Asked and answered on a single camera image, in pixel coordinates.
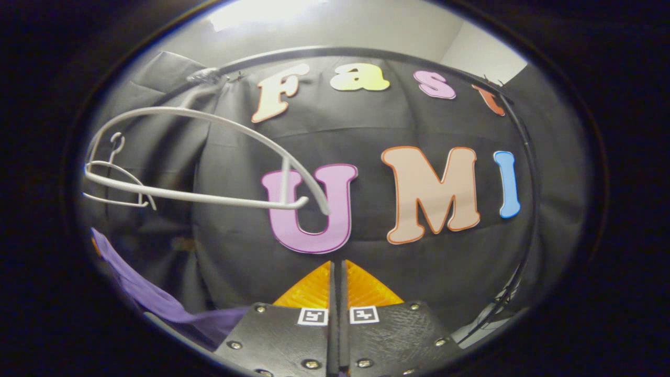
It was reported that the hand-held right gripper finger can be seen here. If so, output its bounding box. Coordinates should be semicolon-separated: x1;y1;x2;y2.
214;260;339;377
339;260;465;377

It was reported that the purple ribbed shirt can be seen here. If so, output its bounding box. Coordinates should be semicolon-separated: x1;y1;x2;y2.
92;228;252;351

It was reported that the white clothes hanger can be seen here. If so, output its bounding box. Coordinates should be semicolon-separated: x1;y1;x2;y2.
81;132;158;211
83;79;332;216

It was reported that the black tripod stand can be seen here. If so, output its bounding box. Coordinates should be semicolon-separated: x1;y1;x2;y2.
455;257;529;341

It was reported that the black backdrop cloth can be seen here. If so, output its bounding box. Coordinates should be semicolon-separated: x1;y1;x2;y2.
76;50;595;346

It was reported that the clear tape wrap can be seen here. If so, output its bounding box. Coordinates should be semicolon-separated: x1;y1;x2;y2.
187;67;227;87

